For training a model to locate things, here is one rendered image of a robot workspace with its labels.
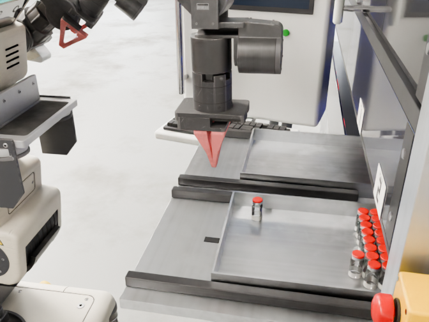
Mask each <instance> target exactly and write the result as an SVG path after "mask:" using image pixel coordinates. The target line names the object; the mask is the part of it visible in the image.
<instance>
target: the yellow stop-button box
mask: <svg viewBox="0 0 429 322"><path fill-rule="evenodd" d="M393 300H394V305H395V308H396V315H395V317H394V321H393V322H429V275H427V274H421V273H411V272H399V274H398V276H397V281H396V286H395V291H394V295H393Z"/></svg>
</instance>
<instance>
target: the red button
mask: <svg viewBox="0 0 429 322"><path fill-rule="evenodd" d="M395 315H396V308H395V305H394V300H393V296H392V295H391V294H387V293H377V294H376V295H375V296H374V298H373V300H372V304H371V317H372V319H373V322H393V321H394V317H395Z"/></svg>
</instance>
